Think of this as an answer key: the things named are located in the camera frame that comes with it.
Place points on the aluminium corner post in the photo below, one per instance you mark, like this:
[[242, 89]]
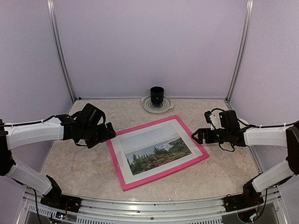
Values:
[[59, 49], [241, 50]]

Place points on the pink wooden picture frame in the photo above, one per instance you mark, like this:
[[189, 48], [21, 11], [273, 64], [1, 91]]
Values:
[[116, 163]]

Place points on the landscape photo print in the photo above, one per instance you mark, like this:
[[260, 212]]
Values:
[[153, 148]]

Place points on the dark green cup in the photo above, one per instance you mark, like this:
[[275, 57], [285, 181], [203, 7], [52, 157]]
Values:
[[156, 95]]

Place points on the aluminium front rail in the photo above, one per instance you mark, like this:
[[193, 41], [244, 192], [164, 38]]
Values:
[[105, 211]]

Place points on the right aluminium corner post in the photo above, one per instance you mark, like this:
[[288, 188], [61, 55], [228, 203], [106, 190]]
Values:
[[241, 50]]

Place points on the left aluminium corner post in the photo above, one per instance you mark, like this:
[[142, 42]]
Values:
[[59, 49]]

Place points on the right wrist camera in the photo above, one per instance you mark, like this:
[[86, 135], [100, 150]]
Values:
[[213, 119]]

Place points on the striped ceramic plate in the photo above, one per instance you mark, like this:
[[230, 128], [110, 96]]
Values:
[[148, 106]]

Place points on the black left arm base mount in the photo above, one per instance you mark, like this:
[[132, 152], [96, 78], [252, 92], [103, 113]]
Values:
[[63, 202]]

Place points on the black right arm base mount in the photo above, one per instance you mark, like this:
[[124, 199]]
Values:
[[239, 202]]

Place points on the light blue paper cup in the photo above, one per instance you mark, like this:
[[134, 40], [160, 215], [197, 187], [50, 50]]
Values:
[[243, 121]]

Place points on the white mat board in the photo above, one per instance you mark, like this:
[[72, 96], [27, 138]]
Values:
[[126, 170]]

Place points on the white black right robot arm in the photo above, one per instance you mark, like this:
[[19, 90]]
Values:
[[239, 134]]

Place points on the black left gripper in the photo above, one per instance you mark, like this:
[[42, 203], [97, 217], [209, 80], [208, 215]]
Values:
[[105, 136]]

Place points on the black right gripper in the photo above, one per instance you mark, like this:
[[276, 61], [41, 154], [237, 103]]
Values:
[[201, 131]]

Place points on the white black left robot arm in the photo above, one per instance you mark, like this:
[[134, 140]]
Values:
[[88, 125]]

